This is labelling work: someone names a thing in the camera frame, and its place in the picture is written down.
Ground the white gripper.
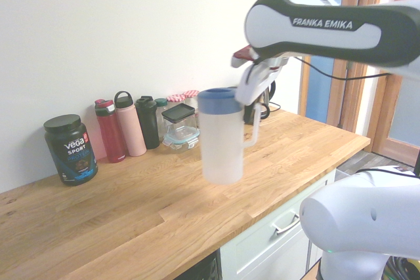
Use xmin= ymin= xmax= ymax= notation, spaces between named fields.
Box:
xmin=234 ymin=62 xmax=280 ymax=126

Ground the jar with red gingham lid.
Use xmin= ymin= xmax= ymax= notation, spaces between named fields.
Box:
xmin=166 ymin=94 xmax=187 ymax=111
xmin=182 ymin=90 xmax=201 ymax=120

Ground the wooden door with glass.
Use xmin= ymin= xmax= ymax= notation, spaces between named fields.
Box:
xmin=367 ymin=0 xmax=420 ymax=167

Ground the glass container with teal clips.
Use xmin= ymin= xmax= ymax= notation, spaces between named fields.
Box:
xmin=162 ymin=127 xmax=201 ymax=153

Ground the black shaker bottle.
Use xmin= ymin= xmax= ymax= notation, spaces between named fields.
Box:
xmin=135 ymin=95 xmax=161 ymax=150

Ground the clear bottle with green lid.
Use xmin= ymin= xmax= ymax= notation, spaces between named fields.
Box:
xmin=154 ymin=98 xmax=169 ymax=142

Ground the pink water bottle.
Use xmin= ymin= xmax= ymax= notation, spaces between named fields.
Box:
xmin=114 ymin=90 xmax=148 ymax=157

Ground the silver drawer handle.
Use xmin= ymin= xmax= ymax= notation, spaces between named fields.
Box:
xmin=271 ymin=212 xmax=301 ymax=235

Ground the black Vega protein tub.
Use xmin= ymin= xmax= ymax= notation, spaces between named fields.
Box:
xmin=43 ymin=114 xmax=99 ymax=187

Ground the yellow green cable bundle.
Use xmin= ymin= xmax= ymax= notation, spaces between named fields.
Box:
xmin=383 ymin=256 xmax=420 ymax=280

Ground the red water bottle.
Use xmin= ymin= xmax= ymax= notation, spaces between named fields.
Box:
xmin=94 ymin=98 xmax=127 ymax=164

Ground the thin black cable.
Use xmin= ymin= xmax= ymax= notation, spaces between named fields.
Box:
xmin=293 ymin=56 xmax=393 ymax=81

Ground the glass container with black lid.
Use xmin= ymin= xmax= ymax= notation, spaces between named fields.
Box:
xmin=161 ymin=103 xmax=198 ymax=140

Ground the wooden glazed side panel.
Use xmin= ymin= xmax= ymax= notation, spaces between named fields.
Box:
xmin=297 ymin=0 xmax=388 ymax=136

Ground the translucent pitcher with blue lid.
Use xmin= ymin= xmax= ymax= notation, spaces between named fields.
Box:
xmin=196 ymin=87 xmax=263 ymax=186

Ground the white cabinet drawer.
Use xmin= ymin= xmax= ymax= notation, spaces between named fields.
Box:
xmin=219 ymin=165 xmax=338 ymax=280

